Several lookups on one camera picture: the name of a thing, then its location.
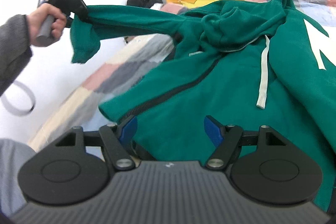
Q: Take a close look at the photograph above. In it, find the green hooded sweatshirt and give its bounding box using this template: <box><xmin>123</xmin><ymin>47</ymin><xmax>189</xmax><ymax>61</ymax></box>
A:
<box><xmin>71</xmin><ymin>0</ymin><xmax>335</xmax><ymax>210</ymax></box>

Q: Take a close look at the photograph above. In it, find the grey sweater left forearm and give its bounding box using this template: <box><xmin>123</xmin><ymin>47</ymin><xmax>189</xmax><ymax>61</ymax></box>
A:
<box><xmin>0</xmin><ymin>15</ymin><xmax>33</xmax><ymax>95</ymax></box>

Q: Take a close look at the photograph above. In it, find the black clothes pile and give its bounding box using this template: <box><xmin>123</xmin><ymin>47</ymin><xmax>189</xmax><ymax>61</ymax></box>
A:
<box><xmin>126</xmin><ymin>0</ymin><xmax>163</xmax><ymax>9</ymax></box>

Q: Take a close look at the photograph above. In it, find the person's left hand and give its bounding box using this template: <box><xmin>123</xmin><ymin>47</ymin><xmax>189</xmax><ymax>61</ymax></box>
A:
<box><xmin>26</xmin><ymin>3</ymin><xmax>67</xmax><ymax>47</ymax></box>

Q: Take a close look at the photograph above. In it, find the patchwork checked bed quilt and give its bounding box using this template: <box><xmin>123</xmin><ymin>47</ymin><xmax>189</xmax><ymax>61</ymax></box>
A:
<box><xmin>29</xmin><ymin>0</ymin><xmax>335</xmax><ymax>151</ymax></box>

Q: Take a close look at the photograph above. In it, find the grey strap loop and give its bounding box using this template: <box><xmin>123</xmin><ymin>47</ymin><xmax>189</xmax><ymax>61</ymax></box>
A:
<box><xmin>0</xmin><ymin>80</ymin><xmax>37</xmax><ymax>117</ymax></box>

